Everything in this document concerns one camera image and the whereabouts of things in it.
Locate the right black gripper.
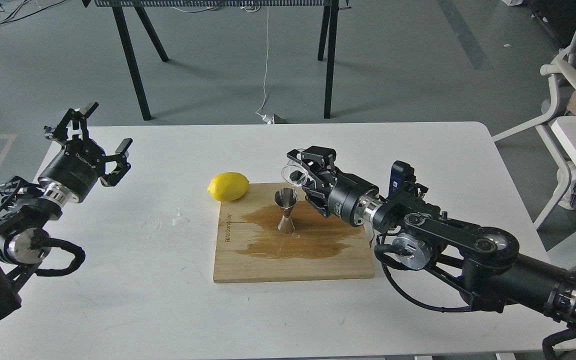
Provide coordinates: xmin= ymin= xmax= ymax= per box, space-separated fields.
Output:
xmin=286 ymin=146 xmax=380 ymax=227

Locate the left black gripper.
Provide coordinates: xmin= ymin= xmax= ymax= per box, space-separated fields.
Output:
xmin=38 ymin=102 xmax=133 ymax=203

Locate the steel double jigger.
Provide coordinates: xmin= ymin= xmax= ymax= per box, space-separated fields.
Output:
xmin=274 ymin=187 xmax=298 ymax=234

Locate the small clear glass cup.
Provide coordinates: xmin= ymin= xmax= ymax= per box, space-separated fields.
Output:
xmin=281 ymin=153 xmax=312 ymax=187

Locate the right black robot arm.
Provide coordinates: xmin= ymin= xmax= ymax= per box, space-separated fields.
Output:
xmin=283 ymin=146 xmax=576 ymax=360

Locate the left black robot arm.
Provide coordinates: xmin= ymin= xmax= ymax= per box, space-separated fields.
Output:
xmin=0 ymin=102 xmax=132 ymax=320

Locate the yellow lemon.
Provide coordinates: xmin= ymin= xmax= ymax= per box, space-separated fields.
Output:
xmin=206 ymin=172 xmax=250 ymax=202

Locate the wooden cutting board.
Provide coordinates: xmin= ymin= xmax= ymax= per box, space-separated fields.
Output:
xmin=213 ymin=183 xmax=375 ymax=284

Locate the white office chair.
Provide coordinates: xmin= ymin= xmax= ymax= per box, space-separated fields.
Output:
xmin=493 ymin=30 xmax=576 ymax=229

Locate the white hanging cable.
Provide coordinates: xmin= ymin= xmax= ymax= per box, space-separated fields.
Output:
xmin=255 ymin=6 xmax=286 ymax=125

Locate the black metal table frame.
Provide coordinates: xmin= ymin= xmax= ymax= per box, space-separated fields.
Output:
xmin=94 ymin=0 xmax=350 ymax=121

